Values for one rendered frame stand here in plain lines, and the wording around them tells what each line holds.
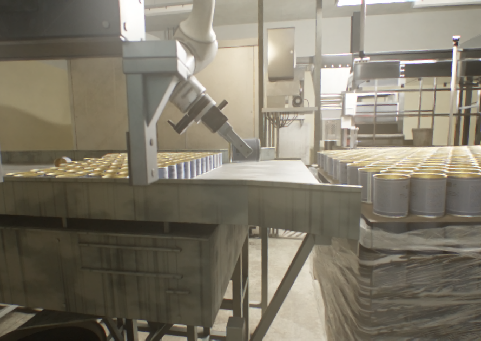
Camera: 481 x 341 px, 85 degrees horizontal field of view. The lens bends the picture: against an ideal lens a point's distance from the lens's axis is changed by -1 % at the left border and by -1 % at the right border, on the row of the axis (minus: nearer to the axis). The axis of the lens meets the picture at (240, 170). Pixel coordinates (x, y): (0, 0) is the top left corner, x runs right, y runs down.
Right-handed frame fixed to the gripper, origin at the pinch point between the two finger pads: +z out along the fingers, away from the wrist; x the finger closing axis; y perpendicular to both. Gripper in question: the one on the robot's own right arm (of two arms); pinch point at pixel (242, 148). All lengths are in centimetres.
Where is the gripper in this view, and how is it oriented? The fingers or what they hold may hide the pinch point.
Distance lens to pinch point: 74.3
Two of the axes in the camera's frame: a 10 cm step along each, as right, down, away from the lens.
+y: 6.9, -7.2, 0.1
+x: -1.4, -1.2, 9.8
